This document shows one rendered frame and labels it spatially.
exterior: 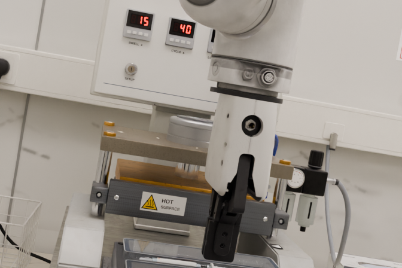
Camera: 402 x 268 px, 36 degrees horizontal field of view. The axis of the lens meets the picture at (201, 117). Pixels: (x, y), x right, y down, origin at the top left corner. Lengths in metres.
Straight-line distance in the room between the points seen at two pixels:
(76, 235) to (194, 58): 0.41
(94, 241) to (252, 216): 0.22
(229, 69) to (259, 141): 0.07
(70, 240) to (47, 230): 0.75
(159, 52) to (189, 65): 0.06
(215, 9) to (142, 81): 0.52
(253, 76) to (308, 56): 0.95
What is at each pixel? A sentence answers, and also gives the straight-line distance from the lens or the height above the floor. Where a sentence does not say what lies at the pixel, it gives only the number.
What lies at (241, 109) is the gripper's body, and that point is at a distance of 0.59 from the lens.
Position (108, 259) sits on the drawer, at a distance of 0.79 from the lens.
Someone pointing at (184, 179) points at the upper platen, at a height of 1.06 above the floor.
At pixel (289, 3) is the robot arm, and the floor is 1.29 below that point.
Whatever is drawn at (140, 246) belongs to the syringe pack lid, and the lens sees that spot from 0.74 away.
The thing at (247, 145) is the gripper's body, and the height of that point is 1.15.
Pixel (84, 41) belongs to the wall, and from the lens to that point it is 1.48.
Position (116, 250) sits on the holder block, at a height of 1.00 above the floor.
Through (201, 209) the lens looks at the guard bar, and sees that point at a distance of 0.85.
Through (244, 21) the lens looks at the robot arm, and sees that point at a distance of 0.56.
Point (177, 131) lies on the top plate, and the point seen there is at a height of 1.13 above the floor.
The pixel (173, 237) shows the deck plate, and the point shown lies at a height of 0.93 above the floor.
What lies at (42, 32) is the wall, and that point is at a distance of 1.49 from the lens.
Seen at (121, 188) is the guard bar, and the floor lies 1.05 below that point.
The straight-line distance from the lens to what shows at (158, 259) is 0.71.
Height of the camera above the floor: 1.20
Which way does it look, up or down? 3 degrees down
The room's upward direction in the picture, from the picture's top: 10 degrees clockwise
